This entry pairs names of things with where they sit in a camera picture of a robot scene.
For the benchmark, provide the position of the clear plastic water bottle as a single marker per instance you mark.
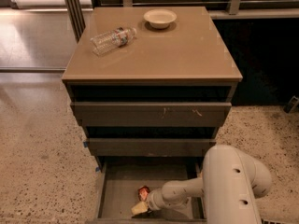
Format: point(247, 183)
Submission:
point(108, 41)

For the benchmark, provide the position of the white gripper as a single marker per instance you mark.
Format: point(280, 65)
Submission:
point(153, 201)

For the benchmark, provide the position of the grey middle drawer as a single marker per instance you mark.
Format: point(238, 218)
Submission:
point(140, 147)

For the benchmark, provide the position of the grey power strip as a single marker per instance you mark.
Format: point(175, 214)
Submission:
point(269, 221)

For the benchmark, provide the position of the dark wall outlet box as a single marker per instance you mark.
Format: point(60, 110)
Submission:
point(291, 105)

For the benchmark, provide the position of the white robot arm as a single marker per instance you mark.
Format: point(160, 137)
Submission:
point(230, 183)

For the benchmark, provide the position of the blue tape piece upper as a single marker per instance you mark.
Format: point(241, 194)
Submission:
point(85, 144)

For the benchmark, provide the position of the white bowl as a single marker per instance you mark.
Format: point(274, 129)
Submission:
point(160, 18)

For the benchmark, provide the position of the red coke can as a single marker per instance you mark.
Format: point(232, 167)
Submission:
point(143, 193)

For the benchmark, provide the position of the grey open bottom drawer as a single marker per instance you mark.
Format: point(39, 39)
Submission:
point(120, 179)

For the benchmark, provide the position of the grey top drawer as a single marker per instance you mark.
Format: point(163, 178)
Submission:
point(150, 114)

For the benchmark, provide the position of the grey drawer cabinet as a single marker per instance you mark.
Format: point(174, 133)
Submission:
point(186, 62)

